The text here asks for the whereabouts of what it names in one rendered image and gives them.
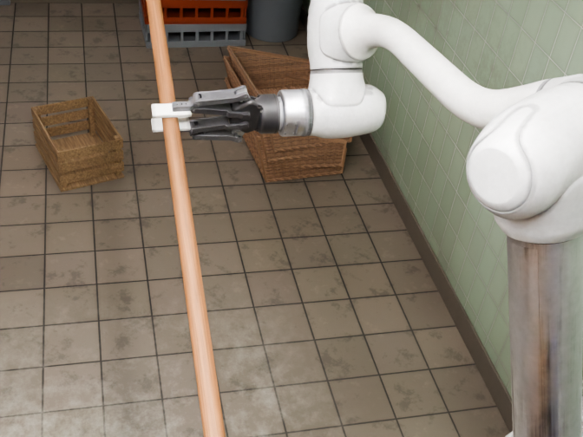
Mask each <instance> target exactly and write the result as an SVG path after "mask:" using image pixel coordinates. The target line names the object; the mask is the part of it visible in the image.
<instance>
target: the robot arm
mask: <svg viewBox="0 0 583 437"><path fill-rule="evenodd" d="M378 47H382V48H385V49H387V50H388V51H390V52H391V53H392V54H393V55H394V56H395V57H396V58H397V59H398V60H399V61H400V62H401V63H402V64H403V65H404V66H405V67H406V68H407V69H408V70H409V71H410V72H411V73H412V74H413V75H414V76H415V77H416V78H417V80H418V81H419V82H420V83H421V84H422V85H423V86H424V87H425V88H426V89H427V90H428V91H429V92H430V93H431V94H432V95H433V96H434V97H435V98H436V99H437V100H438V101H439V102H440V103H441V104H442V105H443V106H444V107H445V108H446V109H447V110H449V111H450V112H451V113H452V114H454V115H455V116H456V117H458V118H459V119H461V120H462V121H465V122H467V123H468V124H469V125H472V126H474V127H478V128H480V129H482V131H481V132H480V134H479V135H478V136H477V138H476V140H475V142H474V144H473V146H472V147H471V149H470V152H469V154H468V159H467V165H466V174H467V180H468V185H469V188H470V190H471V192H472V193H473V194H474V196H475V198H476V199H477V200H478V202H479V203H480V204H481V205H482V206H484V207H485V208H486V209H487V210H488V211H490V212H492V213H493V214H494V217H495V221H496V223H497V225H498V226H499V227H500V228H501V229H502V231H503V232H504V233H505V234H506V235H507V251H508V307H509V335H510V364H511V393H512V422H513V431H512V432H511V433H509V434H508V435H506V436H505V437H583V397H582V353H583V74H577V75H570V76H564V77H558V78H551V79H546V80H542V81H538V82H533V83H529V84H526V85H522V86H518V87H513V88H505V89H499V90H494V89H488V88H484V87H482V86H480V85H478V84H476V83H475V82H473V81H472V80H470V79H469V78H468V77H467V76H466V75H465V74H463V72H461V71H460V70H459V69H458V68H457V67H456V66H455V65H453V64H452V63H451V62H450V61H449V60H448V59H446V58H445V57H444V56H443V55H442V54H441V53H440V52H438V51H437V50H436V49H435V48H434V47H433V46H431V45H430V44H429V43H428V42H427V41H426V40H425V39H423V38H422V37H421V36H420V35H419V34H418V33H416V32H415V31H414V30H413V29H412V28H411V27H410V26H408V25H407V24H405V23H403V22H402V21H400V20H398V19H396V18H394V17H391V16H386V15H381V14H376V13H375V12H374V10H373V9H372V8H371V7H369V6H368V5H366V4H364V0H311V3H310V7H309V12H308V21H307V48H308V57H309V62H310V82H309V87H308V89H304V88H301V89H284V90H279V91H278V93H277V95H275V94H263V95H257V97H253V96H250V95H249V94H248V92H247V88H246V86H245V85H242V86H239V87H237V88H230V89H221V90H212V91H203V92H195V93H194V94H193V97H192V96H191V97H189V101H175V102H172V103H168V104H152V114H153V117H154V118H156V119H151V123H152V130H153V132H163V126H162V119H161V118H167V117H178V119H179V125H180V132H181V133H182V132H189V133H190V136H192V137H193V140H230V141H234V142H237V143H240V142H241V141H242V138H241V137H242V136H243V135H244V133H249V132H251V131H257V132H259V133H260V134H276V133H277V132H278V133H279V135H281V136H282V137H288V136H317V137H320V138H324V139H340V138H349V137H354V136H358V135H363V134H369V133H372V132H374V131H376V130H378V128H380V127H381V126H382V125H383V121H384V118H385V114H386V99H385V96H384V94H383V92H382V91H380V90H379V89H378V88H376V87H374V86H372V85H370V84H365V83H364V75H363V70H362V68H363V61H365V60H366V59H368V58H370V57H371V56H372V55H373V54H374V53H375V52H376V50H377V48H378ZM200 98H201V99H200ZM192 113H194V114H217V115H221V116H215V117H209V118H203V119H197V120H189V117H191V116H192ZM228 120H229V121H228ZM229 123H230V124H229Z"/></svg>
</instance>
